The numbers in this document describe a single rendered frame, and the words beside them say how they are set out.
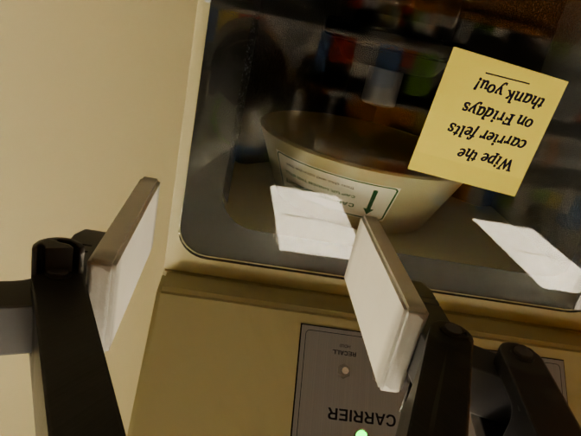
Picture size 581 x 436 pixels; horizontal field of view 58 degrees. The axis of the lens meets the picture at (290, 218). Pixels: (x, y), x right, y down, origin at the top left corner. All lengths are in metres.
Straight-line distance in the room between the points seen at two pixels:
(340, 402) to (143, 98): 0.55
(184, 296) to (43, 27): 0.53
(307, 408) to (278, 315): 0.06
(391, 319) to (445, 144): 0.20
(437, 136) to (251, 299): 0.16
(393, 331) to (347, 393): 0.20
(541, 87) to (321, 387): 0.23
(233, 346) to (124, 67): 0.52
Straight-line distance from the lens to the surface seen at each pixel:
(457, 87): 0.34
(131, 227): 0.17
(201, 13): 0.33
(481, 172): 0.36
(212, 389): 0.34
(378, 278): 0.18
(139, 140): 0.80
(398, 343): 0.16
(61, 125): 0.82
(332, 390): 0.35
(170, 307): 0.35
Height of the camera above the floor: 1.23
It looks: 22 degrees up
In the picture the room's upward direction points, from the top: 167 degrees counter-clockwise
